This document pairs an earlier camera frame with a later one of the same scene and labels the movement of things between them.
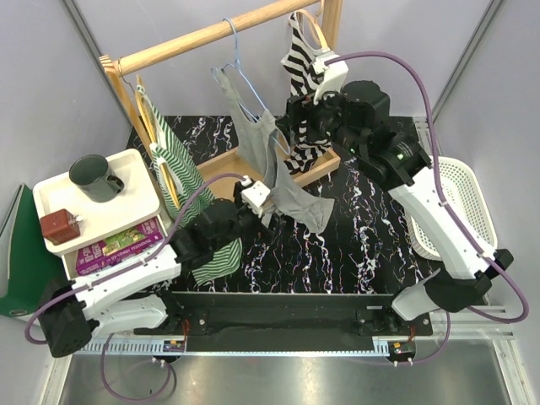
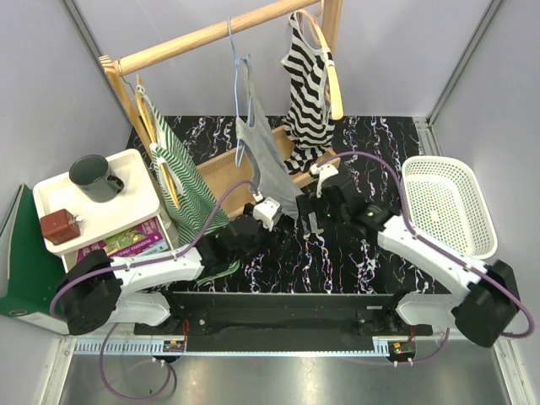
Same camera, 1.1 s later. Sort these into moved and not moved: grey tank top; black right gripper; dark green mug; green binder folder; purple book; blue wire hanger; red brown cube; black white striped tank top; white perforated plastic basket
Moved: black right gripper; grey tank top; blue wire hanger
Not moved: white perforated plastic basket; red brown cube; black white striped tank top; purple book; green binder folder; dark green mug
